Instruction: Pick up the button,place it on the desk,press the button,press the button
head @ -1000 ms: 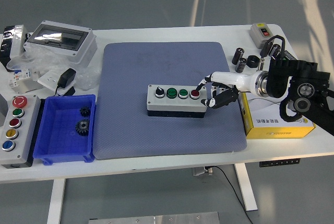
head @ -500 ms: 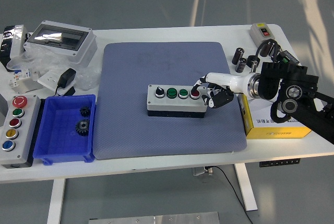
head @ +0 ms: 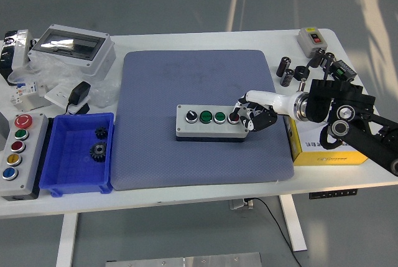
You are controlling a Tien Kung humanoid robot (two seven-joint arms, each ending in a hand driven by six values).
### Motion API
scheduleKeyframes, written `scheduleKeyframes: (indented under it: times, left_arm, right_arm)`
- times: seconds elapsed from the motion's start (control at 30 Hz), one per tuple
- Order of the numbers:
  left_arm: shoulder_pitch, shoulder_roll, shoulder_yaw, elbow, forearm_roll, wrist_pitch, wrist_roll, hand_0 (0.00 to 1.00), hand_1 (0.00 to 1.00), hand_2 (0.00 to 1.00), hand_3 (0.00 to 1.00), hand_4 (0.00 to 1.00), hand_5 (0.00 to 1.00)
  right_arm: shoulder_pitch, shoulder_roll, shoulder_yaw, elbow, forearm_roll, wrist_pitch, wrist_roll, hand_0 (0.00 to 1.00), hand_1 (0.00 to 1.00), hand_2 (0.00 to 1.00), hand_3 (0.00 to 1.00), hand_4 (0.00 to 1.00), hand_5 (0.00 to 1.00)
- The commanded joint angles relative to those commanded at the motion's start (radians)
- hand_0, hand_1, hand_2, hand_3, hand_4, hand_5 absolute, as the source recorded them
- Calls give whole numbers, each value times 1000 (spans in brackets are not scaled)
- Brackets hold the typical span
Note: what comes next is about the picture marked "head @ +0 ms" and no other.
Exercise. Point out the white table leg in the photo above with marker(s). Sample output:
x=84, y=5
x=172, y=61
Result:
x=66, y=239
x=293, y=223

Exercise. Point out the four-button grey control box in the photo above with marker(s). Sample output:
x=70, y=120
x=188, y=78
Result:
x=211, y=131

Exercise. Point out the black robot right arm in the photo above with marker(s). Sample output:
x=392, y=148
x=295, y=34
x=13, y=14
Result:
x=342, y=105

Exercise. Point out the grey enclosure with clear lid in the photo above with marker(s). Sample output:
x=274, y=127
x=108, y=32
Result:
x=99, y=58

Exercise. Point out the black table control panel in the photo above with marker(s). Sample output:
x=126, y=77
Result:
x=332, y=193

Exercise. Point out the white circuit breaker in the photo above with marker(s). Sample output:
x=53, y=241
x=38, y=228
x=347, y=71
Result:
x=26, y=91

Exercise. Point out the yellow and white cardboard box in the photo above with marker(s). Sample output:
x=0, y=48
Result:
x=311, y=158

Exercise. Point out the blue-grey mat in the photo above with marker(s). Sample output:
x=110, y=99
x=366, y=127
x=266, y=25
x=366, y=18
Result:
x=174, y=164

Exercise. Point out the grey under-table bracket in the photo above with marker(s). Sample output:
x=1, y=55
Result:
x=239, y=204

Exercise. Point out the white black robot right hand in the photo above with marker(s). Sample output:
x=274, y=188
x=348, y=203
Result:
x=273, y=102

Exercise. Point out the five-button grey control station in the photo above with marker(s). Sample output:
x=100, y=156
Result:
x=29, y=155

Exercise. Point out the small black gear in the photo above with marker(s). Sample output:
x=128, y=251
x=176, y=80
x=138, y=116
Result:
x=101, y=132

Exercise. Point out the black and white packaged device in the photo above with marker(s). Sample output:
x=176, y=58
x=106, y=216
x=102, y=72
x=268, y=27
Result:
x=18, y=52

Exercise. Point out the black power adapter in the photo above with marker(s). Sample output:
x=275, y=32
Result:
x=79, y=92

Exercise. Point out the grey metal bracket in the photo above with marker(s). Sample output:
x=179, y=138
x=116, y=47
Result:
x=34, y=105

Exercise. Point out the black module with green terminal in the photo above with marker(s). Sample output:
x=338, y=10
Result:
x=343, y=71

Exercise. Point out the grey two-button switch box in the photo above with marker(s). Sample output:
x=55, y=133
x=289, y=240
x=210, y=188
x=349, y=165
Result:
x=308, y=46

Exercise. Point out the silver metal plate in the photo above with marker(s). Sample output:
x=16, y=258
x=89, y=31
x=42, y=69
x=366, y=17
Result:
x=186, y=260

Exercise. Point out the clear plastic bag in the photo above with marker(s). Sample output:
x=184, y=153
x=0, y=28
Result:
x=59, y=75

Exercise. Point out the white wall socket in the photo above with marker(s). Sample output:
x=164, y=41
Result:
x=57, y=94

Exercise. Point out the large black gear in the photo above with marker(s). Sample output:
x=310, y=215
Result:
x=94, y=155

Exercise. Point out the blue plastic bin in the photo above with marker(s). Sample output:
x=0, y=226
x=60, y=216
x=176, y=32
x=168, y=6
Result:
x=73, y=170

